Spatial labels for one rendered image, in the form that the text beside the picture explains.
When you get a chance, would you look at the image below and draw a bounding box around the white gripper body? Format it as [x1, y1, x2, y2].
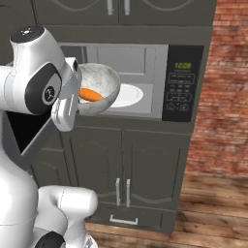
[50, 71, 82, 133]

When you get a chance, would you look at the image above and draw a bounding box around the orange carrot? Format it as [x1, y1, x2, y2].
[78, 87, 106, 103]

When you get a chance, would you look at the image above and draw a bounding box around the grey marbled bowl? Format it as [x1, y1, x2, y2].
[77, 62, 122, 117]

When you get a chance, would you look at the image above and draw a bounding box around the microwave door with black window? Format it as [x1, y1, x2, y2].
[2, 108, 60, 171]

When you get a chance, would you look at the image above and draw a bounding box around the dark grey lower cupboard door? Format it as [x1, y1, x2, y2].
[60, 126, 124, 208]
[121, 129, 192, 213]

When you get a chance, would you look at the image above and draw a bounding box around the dark grey cupboard door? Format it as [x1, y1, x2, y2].
[121, 129, 192, 213]
[60, 126, 124, 208]
[119, 0, 218, 27]
[32, 0, 121, 27]

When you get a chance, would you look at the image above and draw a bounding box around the white microwave turntable plate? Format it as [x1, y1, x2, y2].
[108, 82, 145, 109]

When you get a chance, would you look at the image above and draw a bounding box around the dark grey upper cupboard door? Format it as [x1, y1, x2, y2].
[119, 0, 218, 27]
[32, 0, 121, 27]

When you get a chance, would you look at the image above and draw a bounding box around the grey microwave oven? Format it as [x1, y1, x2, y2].
[57, 43, 205, 123]

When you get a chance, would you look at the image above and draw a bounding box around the dark grey side cupboard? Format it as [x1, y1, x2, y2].
[29, 128, 72, 189]

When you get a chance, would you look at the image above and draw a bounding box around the dark grey tall cabinet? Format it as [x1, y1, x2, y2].
[30, 0, 218, 234]

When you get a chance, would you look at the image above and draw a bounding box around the dark grey drawer front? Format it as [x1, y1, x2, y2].
[84, 202, 178, 234]

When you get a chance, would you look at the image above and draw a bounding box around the silver lower cupboard handle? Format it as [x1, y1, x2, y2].
[114, 176, 121, 207]
[125, 178, 132, 208]

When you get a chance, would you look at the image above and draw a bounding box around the silver cupboard handle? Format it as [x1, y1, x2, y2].
[107, 0, 115, 16]
[114, 176, 121, 207]
[123, 0, 132, 16]
[125, 178, 132, 208]

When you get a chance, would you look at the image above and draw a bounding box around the silver upper cupboard handle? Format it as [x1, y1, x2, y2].
[107, 0, 115, 16]
[123, 0, 132, 16]

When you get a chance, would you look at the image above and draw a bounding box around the silver drawer handle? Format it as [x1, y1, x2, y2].
[108, 214, 140, 227]

